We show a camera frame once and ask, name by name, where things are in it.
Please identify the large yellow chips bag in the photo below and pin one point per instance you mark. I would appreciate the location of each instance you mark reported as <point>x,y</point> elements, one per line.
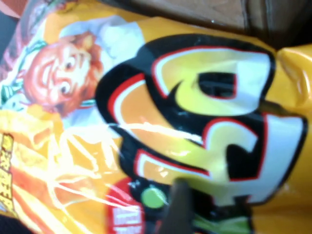
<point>170,109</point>

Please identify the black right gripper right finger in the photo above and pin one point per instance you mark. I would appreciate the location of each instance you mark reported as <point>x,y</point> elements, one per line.
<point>243,217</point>

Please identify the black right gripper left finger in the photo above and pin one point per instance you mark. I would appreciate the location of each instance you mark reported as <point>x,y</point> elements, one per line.
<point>180,209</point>

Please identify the cardboard box with F2 print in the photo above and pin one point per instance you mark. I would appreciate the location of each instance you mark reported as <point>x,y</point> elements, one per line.
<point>185,11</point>

